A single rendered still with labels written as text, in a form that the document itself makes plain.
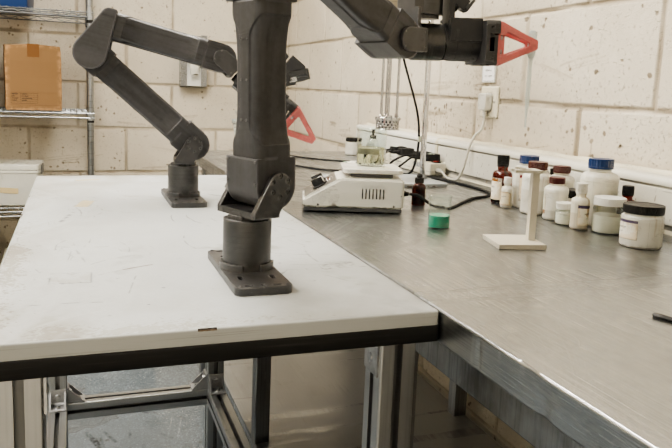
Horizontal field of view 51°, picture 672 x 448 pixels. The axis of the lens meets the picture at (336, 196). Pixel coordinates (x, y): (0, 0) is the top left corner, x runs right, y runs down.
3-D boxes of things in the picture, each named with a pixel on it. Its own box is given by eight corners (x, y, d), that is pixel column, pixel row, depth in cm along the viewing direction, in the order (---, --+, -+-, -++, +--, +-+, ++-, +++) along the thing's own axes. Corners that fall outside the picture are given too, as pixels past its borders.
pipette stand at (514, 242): (498, 249, 113) (504, 169, 111) (482, 238, 121) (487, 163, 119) (546, 249, 115) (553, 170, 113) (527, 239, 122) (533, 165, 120)
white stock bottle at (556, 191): (571, 220, 142) (575, 178, 141) (554, 222, 140) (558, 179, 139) (553, 216, 146) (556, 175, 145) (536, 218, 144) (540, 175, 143)
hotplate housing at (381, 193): (302, 212, 140) (303, 171, 139) (302, 201, 153) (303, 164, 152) (414, 215, 141) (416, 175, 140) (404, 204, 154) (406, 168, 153)
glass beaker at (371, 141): (348, 167, 145) (350, 126, 144) (370, 166, 149) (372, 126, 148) (372, 171, 140) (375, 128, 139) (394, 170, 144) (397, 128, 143)
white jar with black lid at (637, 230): (653, 242, 124) (657, 202, 123) (667, 251, 117) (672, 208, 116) (613, 240, 124) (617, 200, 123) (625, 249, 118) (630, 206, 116)
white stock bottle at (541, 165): (544, 216, 146) (548, 163, 144) (515, 212, 149) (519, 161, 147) (552, 213, 151) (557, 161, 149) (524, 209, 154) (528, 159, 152)
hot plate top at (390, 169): (342, 172, 140) (342, 168, 140) (339, 166, 152) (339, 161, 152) (402, 174, 141) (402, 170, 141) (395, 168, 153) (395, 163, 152)
